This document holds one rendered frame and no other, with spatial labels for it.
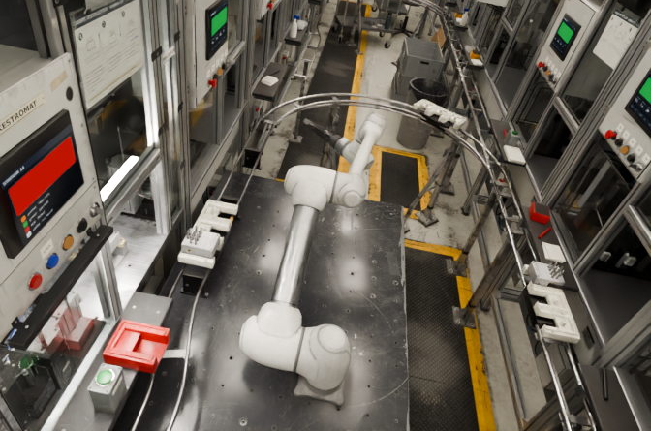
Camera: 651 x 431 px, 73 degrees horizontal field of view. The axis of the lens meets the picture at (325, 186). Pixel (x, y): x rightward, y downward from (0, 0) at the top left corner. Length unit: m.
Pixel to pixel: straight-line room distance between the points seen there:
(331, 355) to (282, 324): 0.20
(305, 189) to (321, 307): 0.57
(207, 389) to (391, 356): 0.72
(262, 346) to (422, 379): 1.34
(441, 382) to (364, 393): 1.01
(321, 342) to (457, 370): 1.42
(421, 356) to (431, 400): 0.25
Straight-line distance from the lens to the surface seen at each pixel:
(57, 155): 1.06
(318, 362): 1.59
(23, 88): 0.99
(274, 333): 1.60
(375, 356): 1.91
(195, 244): 1.84
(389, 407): 1.83
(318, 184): 1.69
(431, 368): 2.79
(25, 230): 1.03
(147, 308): 1.69
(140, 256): 1.84
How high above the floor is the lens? 2.26
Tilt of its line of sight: 38 degrees down
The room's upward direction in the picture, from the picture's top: 12 degrees clockwise
